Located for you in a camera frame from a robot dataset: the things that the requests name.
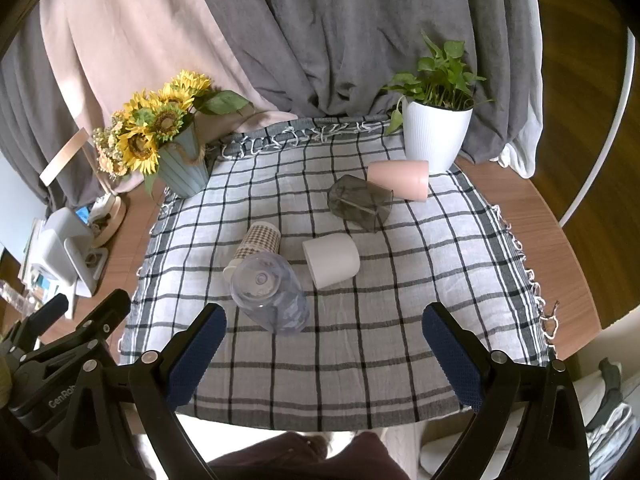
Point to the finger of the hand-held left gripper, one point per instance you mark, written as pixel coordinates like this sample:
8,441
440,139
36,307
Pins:
107,307
50,310

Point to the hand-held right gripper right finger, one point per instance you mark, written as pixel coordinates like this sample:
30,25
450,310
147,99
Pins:
452,360

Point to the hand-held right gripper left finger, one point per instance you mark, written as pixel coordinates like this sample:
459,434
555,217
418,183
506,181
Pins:
197,355

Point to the clear plastic cup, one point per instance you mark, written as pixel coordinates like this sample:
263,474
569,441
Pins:
280,305

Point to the brown checked cup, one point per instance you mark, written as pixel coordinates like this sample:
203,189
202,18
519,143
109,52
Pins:
257,242

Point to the white cup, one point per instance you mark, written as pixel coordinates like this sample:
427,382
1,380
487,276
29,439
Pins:
332,260

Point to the grey transparent cup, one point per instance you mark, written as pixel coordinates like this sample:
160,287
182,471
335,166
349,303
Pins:
355,202

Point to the pink cup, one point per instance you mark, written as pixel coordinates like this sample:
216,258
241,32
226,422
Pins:
400,180

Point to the white plastic appliance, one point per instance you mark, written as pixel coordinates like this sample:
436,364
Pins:
65,250

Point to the black and white checked tablecloth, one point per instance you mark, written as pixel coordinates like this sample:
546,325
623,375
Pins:
350,345

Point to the person's dark red trousers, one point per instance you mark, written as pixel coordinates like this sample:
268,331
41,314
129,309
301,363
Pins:
300,460

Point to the wooden desk lamp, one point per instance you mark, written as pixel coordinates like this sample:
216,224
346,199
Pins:
65,156

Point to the blue-green ribbed vase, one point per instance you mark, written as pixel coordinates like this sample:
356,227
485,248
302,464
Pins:
182,170

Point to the grey striped cloth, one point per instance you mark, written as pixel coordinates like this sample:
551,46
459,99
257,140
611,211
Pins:
612,425

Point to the sunflower bouquet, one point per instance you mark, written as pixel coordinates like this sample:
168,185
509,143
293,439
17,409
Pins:
150,125

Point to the white sheer curtain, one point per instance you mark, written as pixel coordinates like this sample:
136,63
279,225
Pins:
515,157

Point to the white ribbed plant pot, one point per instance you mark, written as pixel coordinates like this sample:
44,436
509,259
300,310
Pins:
435,132

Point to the white curved pole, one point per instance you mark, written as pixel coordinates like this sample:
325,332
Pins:
600,160

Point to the pink curtain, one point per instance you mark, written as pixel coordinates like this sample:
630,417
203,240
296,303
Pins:
125,35

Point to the green leafy plant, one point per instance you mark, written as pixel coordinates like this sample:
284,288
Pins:
440,77

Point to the grey curtain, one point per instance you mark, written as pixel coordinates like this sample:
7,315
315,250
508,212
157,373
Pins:
350,35

